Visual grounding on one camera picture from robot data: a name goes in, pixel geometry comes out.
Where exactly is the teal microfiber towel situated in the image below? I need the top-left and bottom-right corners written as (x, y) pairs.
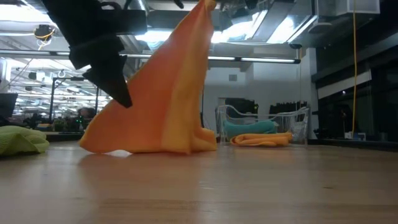
top-left (223, 119), bottom-right (277, 141)

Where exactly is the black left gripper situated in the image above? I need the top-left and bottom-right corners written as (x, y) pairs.
top-left (42, 0), bottom-right (133, 109)

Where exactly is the orange microfiber towel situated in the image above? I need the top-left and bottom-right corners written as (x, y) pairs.
top-left (230, 132), bottom-right (294, 147)
top-left (79, 0), bottom-right (218, 156)

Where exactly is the black monitor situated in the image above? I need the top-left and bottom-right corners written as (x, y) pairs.
top-left (0, 92), bottom-right (19, 119)

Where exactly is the green microfiber towel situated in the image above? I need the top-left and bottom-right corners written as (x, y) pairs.
top-left (0, 125), bottom-right (50, 156)

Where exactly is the black ceiling cable reel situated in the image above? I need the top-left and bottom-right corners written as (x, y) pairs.
top-left (33, 24), bottom-right (56, 42)

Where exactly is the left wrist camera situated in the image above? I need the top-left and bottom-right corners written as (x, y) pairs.
top-left (102, 9), bottom-right (149, 35)

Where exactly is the black robot station frame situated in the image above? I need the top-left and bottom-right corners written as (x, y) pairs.
top-left (50, 77), bottom-right (101, 122)

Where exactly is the yellow hanging cable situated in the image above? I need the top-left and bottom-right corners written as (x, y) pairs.
top-left (351, 0), bottom-right (358, 135)

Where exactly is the clear plastic bin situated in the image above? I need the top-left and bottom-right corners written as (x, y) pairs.
top-left (216, 105), bottom-right (311, 146)

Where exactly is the black aluminium table frame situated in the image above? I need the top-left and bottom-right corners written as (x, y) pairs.
top-left (43, 132), bottom-right (398, 153)

